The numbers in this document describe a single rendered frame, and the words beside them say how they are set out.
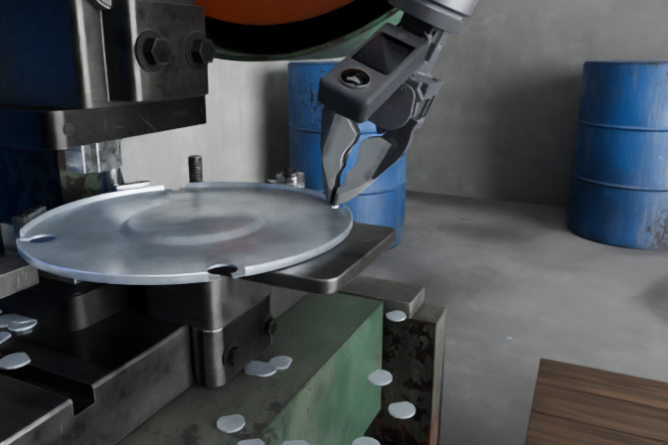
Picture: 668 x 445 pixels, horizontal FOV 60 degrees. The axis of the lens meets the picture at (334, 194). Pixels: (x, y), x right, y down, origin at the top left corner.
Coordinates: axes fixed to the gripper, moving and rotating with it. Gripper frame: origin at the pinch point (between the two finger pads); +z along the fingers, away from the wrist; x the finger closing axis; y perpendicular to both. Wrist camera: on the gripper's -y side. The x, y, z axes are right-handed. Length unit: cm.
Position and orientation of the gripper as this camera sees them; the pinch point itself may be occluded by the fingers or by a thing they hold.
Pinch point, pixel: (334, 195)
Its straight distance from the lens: 58.4
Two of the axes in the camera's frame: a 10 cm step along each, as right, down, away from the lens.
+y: 3.9, -2.2, 8.9
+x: -8.3, -5.0, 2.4
